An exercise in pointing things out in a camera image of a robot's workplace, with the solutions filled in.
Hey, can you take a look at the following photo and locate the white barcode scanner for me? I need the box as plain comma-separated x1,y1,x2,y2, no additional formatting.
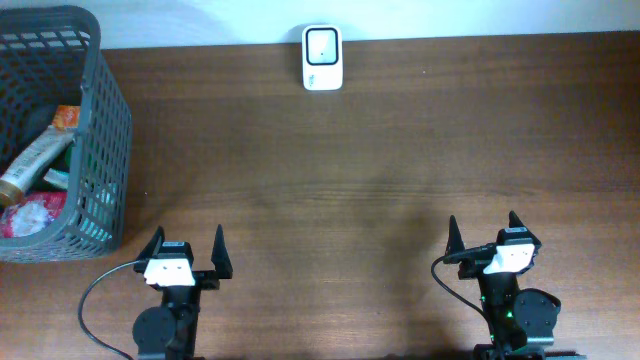
301,24,344,91

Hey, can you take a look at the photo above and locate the white floral cream tube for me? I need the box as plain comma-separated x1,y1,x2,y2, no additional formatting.
1,126,74,208

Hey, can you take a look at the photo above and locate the black camera cable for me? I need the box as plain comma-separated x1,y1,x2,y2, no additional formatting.
77,259,146,360
430,243,499,346

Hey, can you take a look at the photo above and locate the right black camera cable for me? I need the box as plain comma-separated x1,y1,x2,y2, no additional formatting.
430,243,499,346

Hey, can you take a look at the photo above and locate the small orange tissue pack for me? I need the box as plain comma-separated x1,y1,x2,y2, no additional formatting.
51,105,81,131

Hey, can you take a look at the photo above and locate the small teal tissue pack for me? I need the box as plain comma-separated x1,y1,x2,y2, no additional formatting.
43,168,70,190

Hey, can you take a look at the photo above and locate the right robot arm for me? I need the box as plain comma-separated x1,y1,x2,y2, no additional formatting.
431,211,584,360

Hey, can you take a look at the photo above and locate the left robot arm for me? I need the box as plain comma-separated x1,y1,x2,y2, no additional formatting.
132,226,233,360

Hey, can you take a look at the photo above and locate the dark grey plastic basket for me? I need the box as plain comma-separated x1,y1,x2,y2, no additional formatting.
1,5,133,263

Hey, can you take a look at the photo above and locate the red purple pad package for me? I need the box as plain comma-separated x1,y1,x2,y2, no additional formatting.
1,192,67,238

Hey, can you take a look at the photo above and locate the left black camera cable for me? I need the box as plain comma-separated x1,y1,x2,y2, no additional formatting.
77,259,146,360

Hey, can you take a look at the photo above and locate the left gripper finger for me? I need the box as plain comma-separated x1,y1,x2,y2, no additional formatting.
211,224,232,273
137,226,165,261

